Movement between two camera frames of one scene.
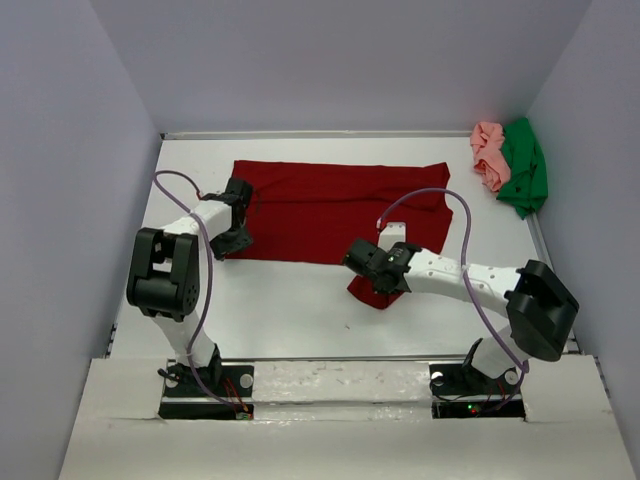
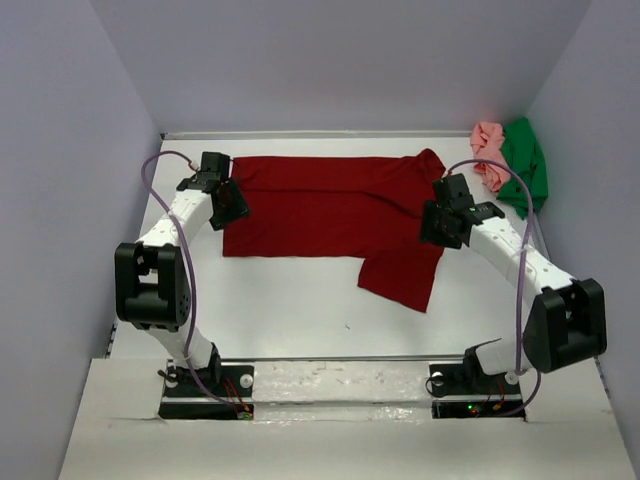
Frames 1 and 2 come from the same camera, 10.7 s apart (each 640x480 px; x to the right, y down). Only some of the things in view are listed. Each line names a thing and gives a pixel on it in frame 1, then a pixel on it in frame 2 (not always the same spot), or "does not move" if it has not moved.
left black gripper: (241, 241) to (238, 210)
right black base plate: (457, 391) does not move
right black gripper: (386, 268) to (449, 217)
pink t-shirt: (490, 157) does not move
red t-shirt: (307, 212) does not move
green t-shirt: (528, 181) does not move
